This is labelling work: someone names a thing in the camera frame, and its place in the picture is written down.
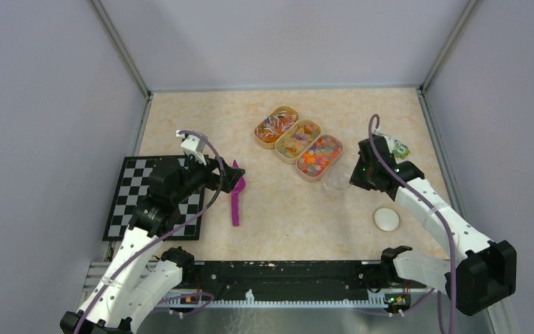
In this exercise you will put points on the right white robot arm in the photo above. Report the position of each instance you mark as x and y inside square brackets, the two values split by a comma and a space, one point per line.
[478, 273]

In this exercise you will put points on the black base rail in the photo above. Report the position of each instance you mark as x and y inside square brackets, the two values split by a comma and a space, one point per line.
[295, 282]

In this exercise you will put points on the white round lid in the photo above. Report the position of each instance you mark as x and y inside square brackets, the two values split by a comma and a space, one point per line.
[386, 219]

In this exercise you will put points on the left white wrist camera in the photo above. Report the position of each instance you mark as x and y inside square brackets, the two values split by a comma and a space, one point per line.
[193, 144]

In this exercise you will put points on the tray of orange pink candies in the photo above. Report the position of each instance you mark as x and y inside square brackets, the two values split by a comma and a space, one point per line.
[312, 164]

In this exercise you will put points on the tray of yellow purple candies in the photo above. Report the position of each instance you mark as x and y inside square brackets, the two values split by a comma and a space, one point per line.
[296, 140]

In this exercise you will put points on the black white checkerboard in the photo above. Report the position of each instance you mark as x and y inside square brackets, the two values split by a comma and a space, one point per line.
[132, 186]

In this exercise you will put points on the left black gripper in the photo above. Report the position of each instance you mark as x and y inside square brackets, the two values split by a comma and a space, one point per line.
[214, 181]

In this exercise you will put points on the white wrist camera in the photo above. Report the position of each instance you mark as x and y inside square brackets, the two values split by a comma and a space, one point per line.
[383, 142]
[193, 144]

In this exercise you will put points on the tray of striped candies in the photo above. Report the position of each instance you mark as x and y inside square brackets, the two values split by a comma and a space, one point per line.
[274, 126]

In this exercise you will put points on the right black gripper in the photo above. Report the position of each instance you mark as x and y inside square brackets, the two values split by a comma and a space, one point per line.
[355, 178]

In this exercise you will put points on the green owl eraser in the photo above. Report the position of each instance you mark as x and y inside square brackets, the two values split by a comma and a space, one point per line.
[400, 150]

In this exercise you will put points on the purple plastic scoop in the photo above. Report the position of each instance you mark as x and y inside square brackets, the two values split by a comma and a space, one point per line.
[234, 202]

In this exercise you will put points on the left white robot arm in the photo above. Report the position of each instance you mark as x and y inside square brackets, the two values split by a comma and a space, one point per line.
[120, 302]

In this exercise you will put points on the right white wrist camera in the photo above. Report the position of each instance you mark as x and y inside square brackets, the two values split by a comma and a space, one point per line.
[383, 142]

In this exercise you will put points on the clear plastic cup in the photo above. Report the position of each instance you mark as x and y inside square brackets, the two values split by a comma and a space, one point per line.
[338, 177]

